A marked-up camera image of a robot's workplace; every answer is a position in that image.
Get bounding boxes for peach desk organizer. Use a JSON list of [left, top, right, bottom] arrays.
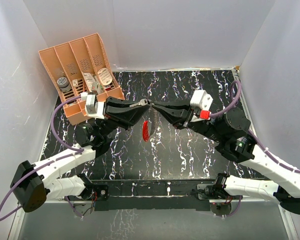
[[38, 33, 126, 126]]

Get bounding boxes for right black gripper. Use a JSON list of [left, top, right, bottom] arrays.
[[152, 98, 225, 143]]

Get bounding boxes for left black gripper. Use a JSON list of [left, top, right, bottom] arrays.
[[96, 97, 149, 139]]

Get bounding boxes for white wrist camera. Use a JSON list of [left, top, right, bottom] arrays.
[[80, 92, 105, 120], [190, 89, 213, 110]]

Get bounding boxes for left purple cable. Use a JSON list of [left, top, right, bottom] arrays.
[[0, 96, 91, 223]]

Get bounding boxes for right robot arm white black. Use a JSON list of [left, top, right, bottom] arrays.
[[153, 101, 300, 215]]

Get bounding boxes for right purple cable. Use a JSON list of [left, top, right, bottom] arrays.
[[209, 79, 300, 176]]

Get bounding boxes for red keyring with keys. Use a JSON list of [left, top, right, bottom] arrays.
[[142, 108, 159, 142]]

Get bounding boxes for small red-white box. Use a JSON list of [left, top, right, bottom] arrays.
[[72, 79, 83, 88]]

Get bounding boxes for oval white tin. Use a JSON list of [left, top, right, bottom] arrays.
[[97, 67, 113, 86]]

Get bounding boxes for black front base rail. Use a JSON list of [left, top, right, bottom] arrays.
[[91, 179, 243, 212]]

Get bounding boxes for aluminium frame rail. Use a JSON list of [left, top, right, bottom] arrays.
[[9, 196, 298, 240]]

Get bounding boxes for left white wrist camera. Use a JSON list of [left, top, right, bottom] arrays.
[[80, 92, 105, 120]]

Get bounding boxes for white small boxes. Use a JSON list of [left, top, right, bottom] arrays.
[[82, 72, 104, 95]]

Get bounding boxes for grey round jar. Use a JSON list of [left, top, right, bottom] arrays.
[[56, 76, 72, 93]]

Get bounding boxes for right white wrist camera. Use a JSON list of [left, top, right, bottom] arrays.
[[190, 89, 213, 110]]

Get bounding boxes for purple cable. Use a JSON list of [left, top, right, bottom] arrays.
[[0, 96, 91, 223], [209, 79, 300, 176]]

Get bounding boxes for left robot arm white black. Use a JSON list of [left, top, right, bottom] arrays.
[[10, 92, 151, 213]]

